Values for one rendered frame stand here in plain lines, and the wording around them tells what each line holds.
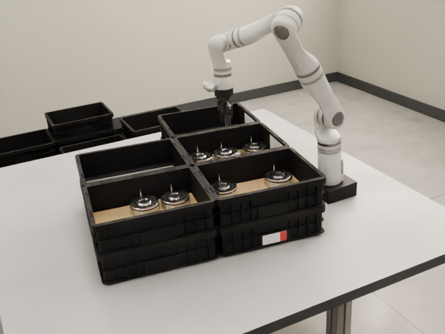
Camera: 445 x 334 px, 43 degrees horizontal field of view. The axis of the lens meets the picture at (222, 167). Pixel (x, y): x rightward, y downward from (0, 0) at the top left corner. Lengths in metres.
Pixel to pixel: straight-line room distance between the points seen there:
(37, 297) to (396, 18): 4.26
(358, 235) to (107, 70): 3.42
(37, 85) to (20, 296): 3.20
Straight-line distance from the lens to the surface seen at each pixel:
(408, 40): 5.33
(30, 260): 2.10
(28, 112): 4.99
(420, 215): 2.22
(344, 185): 2.26
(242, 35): 2.04
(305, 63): 1.98
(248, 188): 2.08
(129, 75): 5.11
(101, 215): 2.01
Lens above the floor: 1.79
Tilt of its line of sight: 25 degrees down
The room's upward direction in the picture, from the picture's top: 4 degrees counter-clockwise
